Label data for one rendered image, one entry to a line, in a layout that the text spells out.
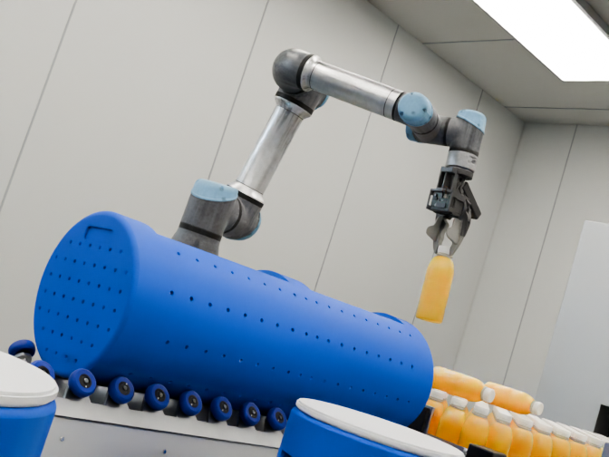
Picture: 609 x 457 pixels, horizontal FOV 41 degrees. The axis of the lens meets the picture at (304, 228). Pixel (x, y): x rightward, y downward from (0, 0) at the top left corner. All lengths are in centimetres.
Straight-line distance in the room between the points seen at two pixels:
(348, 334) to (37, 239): 301
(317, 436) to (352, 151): 465
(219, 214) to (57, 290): 74
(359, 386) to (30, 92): 305
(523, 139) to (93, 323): 630
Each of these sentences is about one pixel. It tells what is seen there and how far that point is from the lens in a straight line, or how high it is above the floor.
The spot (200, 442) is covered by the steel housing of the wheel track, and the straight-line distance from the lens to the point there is 149.
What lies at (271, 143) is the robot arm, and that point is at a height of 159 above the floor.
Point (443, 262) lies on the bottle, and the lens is 204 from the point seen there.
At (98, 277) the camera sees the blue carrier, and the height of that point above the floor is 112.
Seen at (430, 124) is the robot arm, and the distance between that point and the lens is 203.
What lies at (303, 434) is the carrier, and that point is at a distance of 125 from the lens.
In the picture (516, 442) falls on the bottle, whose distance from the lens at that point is 231.
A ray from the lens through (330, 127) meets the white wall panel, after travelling 563.
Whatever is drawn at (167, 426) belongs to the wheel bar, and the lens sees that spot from 143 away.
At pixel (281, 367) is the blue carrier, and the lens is 154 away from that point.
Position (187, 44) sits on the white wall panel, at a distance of 490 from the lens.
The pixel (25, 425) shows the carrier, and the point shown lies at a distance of 69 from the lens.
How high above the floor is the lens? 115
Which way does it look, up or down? 6 degrees up
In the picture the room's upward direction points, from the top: 18 degrees clockwise
